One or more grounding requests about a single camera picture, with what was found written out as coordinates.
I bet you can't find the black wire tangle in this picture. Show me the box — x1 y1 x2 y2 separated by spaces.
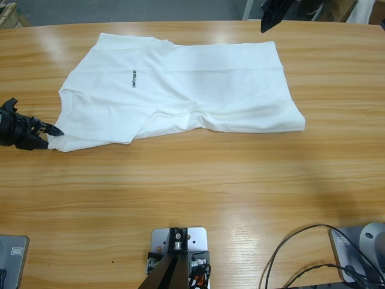
188 263 213 289

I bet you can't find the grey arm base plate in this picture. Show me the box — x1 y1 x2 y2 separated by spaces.
328 226 385 284
0 235 30 289

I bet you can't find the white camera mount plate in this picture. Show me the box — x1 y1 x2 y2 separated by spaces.
149 227 209 256

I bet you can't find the white post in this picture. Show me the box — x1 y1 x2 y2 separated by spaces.
242 0 256 20

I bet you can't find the dark camera post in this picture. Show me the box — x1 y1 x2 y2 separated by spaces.
138 228 193 289

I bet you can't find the black cable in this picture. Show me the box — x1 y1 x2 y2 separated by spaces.
266 223 385 289

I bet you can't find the brown board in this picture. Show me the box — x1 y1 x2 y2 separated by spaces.
311 0 359 22

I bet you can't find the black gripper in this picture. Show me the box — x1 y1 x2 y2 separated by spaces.
260 0 299 33
0 98 65 152

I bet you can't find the wooden crate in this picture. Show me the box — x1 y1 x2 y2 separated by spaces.
0 0 31 30

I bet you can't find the white t-shirt with black print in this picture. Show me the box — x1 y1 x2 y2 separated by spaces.
47 32 307 153

